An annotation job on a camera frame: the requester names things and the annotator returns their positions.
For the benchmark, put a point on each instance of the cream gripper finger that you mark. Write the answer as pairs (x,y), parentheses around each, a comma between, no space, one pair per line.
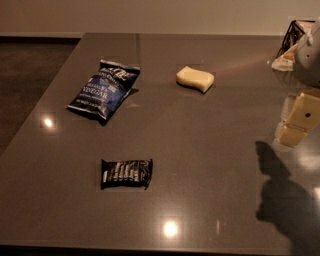
(286,110)
(304,116)

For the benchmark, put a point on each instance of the blue chip bag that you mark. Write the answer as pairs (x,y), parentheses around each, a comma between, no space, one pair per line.
(105,90)

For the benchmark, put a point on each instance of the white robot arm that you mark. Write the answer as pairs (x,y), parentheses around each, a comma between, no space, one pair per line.
(299,56)

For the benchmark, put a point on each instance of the black rxbar chocolate bar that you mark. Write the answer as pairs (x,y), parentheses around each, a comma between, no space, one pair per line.
(131,173)

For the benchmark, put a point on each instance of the yellow sponge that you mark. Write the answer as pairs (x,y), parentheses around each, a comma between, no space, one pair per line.
(194,78)

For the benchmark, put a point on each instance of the black wire basket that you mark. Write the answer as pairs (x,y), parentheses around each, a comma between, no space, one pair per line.
(295,31)

